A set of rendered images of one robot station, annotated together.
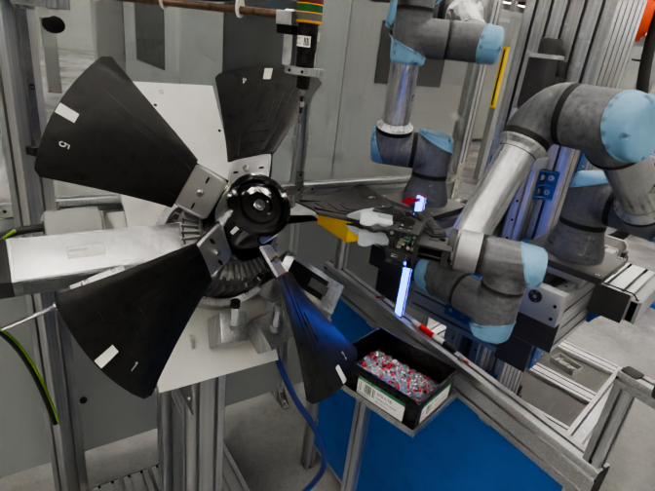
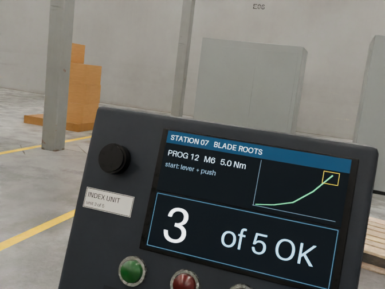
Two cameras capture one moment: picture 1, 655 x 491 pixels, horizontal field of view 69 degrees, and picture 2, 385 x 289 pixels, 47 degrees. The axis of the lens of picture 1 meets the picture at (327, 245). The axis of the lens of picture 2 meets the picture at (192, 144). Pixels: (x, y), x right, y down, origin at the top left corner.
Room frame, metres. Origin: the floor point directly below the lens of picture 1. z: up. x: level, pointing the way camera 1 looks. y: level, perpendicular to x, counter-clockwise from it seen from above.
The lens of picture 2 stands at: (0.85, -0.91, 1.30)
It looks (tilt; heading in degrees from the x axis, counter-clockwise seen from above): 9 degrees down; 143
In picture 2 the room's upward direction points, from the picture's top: 7 degrees clockwise
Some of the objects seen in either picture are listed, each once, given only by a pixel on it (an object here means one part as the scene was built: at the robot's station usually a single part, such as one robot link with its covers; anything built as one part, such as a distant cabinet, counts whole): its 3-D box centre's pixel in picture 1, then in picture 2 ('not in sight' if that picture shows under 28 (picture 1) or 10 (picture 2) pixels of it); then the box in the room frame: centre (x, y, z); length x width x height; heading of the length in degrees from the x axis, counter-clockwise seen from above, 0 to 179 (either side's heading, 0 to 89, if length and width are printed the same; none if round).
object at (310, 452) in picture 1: (318, 383); not in sight; (1.37, -0.03, 0.39); 0.04 x 0.04 x 0.78; 35
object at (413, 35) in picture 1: (418, 37); not in sight; (1.09, -0.14, 1.52); 0.11 x 0.08 x 0.11; 84
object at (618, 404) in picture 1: (612, 418); not in sight; (0.67, -0.52, 0.96); 0.03 x 0.03 x 0.20; 35
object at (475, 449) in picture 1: (400, 458); not in sight; (1.02, -0.27, 0.45); 0.82 x 0.02 x 0.66; 35
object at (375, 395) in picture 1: (394, 374); not in sight; (0.87, -0.18, 0.85); 0.22 x 0.17 x 0.07; 51
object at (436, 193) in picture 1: (427, 186); not in sight; (1.58, -0.31, 1.09); 0.15 x 0.15 x 0.10
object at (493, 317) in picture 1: (487, 306); not in sight; (0.80, -0.31, 1.08); 0.11 x 0.08 x 0.11; 39
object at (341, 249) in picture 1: (341, 249); not in sight; (1.34, -0.05, 0.92); 0.03 x 0.03 x 0.12; 35
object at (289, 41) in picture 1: (301, 43); not in sight; (0.90, 0.09, 1.49); 0.09 x 0.07 x 0.10; 70
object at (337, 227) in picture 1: (346, 218); not in sight; (1.34, -0.05, 1.02); 0.16 x 0.10 x 0.11; 35
